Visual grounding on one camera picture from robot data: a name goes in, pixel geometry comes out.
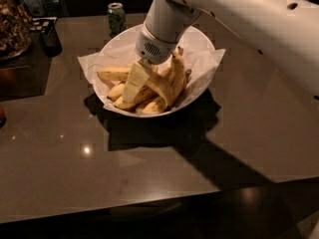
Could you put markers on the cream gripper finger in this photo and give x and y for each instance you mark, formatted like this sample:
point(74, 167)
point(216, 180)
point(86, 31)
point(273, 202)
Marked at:
point(137, 78)

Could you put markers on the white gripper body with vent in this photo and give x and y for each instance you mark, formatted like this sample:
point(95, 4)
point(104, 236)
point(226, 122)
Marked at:
point(154, 48)

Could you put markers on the large top yellow banana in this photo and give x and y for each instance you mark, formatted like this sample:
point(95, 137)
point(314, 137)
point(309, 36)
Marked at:
point(156, 82)

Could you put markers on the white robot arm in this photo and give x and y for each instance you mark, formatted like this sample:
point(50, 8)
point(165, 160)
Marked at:
point(285, 31)

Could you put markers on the white oval bowl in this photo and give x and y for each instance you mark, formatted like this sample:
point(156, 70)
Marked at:
point(199, 50)

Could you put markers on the left small yellow banana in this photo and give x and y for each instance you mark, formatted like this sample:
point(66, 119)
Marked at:
point(116, 91)

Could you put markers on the middle yellow banana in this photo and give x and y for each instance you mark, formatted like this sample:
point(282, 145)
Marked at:
point(142, 96)

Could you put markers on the front right yellow banana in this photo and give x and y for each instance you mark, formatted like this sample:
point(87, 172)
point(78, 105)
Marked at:
point(178, 81)

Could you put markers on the white paper liner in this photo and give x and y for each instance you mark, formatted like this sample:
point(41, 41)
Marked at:
point(116, 53)

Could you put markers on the green soda can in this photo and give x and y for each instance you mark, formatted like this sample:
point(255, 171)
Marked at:
point(117, 18)

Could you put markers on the black device with checkered top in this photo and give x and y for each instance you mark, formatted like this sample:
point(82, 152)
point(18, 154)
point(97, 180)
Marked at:
point(48, 34)

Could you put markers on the dark box on table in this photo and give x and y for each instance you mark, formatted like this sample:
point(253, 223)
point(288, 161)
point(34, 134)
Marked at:
point(27, 75)

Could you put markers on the white containers in background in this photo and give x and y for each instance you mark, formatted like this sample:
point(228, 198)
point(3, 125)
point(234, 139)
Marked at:
point(35, 0)

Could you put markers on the glass jar of snacks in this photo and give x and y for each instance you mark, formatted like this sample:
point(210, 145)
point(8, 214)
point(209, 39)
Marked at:
point(15, 38)

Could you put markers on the red object at left edge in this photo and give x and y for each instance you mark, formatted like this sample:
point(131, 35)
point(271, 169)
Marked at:
point(2, 115)

